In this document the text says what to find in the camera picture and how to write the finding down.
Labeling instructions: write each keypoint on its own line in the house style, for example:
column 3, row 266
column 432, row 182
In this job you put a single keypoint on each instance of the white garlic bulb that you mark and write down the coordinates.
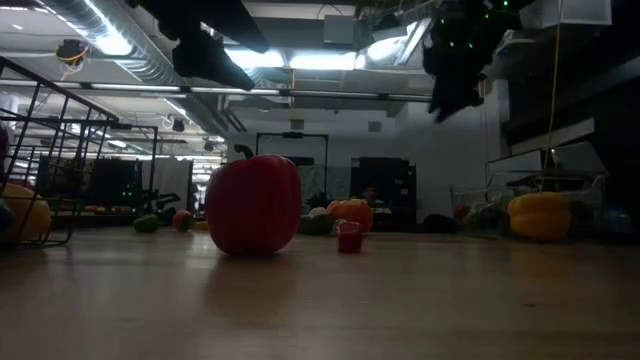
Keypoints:
column 318, row 211

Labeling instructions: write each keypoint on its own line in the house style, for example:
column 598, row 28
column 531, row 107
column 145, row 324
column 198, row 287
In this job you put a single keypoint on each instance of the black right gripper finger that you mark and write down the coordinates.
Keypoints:
column 455, row 97

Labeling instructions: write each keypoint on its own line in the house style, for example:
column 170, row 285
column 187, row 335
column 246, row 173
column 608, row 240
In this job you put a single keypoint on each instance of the horizontal ceiling light rail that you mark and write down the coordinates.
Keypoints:
column 135, row 87

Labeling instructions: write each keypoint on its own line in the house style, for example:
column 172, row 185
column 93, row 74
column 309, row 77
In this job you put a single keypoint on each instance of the red bell pepper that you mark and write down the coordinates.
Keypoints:
column 252, row 210

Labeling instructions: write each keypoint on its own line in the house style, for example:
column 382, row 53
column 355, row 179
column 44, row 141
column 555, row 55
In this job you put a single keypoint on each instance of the lumpy yellow fruit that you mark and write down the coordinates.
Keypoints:
column 201, row 226

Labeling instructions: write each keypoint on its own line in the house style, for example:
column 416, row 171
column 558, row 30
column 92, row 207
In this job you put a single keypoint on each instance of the orange tomato green stem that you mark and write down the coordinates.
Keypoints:
column 355, row 214

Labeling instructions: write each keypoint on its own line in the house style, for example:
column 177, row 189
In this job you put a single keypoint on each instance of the small green pepper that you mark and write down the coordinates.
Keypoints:
column 146, row 223

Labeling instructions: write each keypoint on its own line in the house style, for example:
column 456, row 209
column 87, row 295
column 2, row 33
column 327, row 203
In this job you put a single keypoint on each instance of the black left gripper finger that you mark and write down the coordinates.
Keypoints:
column 215, row 65

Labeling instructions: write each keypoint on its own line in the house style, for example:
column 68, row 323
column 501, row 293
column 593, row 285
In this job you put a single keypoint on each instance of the background black robot arm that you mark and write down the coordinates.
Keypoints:
column 165, row 200

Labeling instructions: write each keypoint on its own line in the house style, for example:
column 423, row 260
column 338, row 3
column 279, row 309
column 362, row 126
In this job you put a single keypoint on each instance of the yellow bell pepper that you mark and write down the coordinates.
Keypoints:
column 540, row 217

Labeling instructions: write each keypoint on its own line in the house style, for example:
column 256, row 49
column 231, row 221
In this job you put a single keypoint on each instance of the small green mushroom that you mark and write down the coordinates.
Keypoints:
column 335, row 226

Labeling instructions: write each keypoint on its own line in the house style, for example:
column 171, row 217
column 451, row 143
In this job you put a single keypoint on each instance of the clear plastic container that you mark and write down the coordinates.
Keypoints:
column 592, row 195

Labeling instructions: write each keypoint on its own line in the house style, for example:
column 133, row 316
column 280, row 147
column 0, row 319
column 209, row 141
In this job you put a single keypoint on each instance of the small red pepper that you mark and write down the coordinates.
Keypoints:
column 349, row 237

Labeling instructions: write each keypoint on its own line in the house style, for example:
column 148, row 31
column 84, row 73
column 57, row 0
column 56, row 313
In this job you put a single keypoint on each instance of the yellow round fruit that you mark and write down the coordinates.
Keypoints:
column 27, row 215

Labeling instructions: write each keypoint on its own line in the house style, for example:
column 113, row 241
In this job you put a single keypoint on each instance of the angled bright ceiling light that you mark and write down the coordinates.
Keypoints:
column 390, row 50

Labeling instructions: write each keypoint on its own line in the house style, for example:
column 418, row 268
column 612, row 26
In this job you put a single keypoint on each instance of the rectangular ceiling light panel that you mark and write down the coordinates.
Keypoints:
column 322, row 61
column 255, row 59

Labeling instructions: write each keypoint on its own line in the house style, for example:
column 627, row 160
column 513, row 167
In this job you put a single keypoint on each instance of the white ceiling box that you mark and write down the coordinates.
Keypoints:
column 565, row 12

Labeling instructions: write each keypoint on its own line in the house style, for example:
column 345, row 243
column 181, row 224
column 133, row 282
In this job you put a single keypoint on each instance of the black aluminium table frame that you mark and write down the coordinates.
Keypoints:
column 620, row 150

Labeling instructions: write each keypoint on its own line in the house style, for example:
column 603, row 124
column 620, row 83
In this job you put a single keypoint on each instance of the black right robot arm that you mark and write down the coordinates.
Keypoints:
column 510, row 10

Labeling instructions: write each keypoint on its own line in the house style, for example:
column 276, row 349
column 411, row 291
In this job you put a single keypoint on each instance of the white panel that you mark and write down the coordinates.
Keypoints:
column 172, row 177

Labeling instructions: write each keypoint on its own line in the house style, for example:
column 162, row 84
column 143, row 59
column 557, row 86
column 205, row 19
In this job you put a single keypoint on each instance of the black cabinet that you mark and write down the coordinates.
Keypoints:
column 397, row 175

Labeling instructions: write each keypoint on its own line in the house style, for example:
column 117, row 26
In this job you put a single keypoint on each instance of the grey ceiling box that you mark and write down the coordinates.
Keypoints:
column 340, row 30

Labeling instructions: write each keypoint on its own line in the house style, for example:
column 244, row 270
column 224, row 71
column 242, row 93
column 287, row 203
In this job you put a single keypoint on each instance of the silver ribbed ventilation duct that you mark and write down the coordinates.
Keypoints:
column 147, row 60

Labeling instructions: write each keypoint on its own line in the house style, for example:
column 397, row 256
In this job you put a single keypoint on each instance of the round black yellow reel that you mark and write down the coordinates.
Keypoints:
column 72, row 51

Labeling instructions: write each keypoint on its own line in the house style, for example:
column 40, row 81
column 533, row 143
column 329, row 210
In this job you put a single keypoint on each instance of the person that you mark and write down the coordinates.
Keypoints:
column 370, row 194

